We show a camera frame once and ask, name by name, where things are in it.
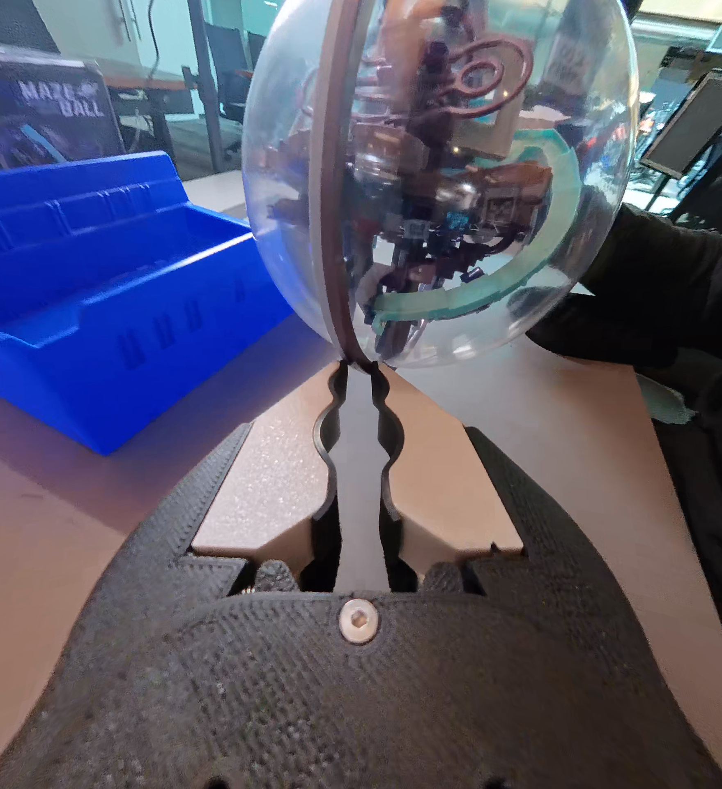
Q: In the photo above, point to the black office chair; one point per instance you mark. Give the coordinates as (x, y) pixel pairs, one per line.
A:
(228, 68)

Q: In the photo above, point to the blue plastic bin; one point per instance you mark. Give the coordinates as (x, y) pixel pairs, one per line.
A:
(90, 370)

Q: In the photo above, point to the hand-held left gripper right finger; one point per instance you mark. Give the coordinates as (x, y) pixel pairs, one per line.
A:
(453, 493)

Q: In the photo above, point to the dark blue cardboard box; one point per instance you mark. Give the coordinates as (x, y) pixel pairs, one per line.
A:
(40, 111)

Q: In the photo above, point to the person's right forearm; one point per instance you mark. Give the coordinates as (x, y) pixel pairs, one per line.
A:
(656, 283)

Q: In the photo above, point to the grey screen on stand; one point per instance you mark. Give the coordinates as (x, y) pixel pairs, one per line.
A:
(693, 123)

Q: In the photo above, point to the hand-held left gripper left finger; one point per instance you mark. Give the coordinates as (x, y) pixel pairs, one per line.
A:
(262, 487)

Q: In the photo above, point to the clear maze ball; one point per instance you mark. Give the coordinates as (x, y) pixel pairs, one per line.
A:
(459, 92)

